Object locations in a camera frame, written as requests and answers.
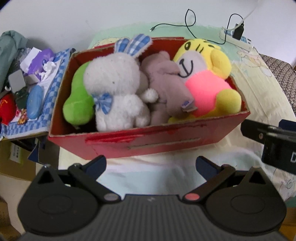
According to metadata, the yellow tiger plush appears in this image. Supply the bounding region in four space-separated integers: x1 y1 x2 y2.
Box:
167 38 242 124

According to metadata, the white power strip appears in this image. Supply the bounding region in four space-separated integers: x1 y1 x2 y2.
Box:
219 26 254 50

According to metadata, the green plush toy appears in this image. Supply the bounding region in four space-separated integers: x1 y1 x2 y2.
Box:
63 61 96 127

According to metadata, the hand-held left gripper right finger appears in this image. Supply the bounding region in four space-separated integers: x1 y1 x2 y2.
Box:
183 156 270 202

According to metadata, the white bunny plush blue bow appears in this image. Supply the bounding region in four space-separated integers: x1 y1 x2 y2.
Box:
83 34 153 132

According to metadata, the brown cardboard box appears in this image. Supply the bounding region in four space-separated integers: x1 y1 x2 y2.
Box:
0 136 59 181

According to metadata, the purple tissue pack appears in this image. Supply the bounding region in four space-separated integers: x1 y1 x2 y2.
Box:
23 48 56 82

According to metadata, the red cardboard box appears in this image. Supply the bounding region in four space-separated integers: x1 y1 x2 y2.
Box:
47 36 251 161

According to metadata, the black cable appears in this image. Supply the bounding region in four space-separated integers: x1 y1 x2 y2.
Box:
149 9 245 45

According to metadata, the grey-green cloth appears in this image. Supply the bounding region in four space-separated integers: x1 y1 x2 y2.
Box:
0 30 28 90

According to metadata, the blue checkered cloth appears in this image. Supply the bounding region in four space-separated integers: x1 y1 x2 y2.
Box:
3 48 76 140

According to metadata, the red round item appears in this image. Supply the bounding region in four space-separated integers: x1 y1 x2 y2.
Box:
0 93 17 126

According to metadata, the white cable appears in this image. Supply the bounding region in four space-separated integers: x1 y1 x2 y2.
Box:
240 0 261 24

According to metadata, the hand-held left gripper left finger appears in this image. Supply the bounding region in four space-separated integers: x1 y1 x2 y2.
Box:
30 155 121 202

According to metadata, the small grey device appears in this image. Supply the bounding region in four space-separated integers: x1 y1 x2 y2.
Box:
9 70 25 93

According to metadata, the printed bed sheet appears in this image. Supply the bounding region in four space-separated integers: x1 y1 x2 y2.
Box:
58 21 296 205

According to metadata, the blue oval case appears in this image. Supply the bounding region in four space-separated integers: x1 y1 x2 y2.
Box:
26 85 44 120

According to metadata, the pink bear plush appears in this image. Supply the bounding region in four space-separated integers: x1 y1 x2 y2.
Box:
141 51 197 125

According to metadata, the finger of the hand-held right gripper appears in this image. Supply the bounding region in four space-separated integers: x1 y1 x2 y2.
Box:
240 119 281 146

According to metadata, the black charger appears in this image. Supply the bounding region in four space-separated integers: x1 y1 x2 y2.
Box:
232 23 245 40

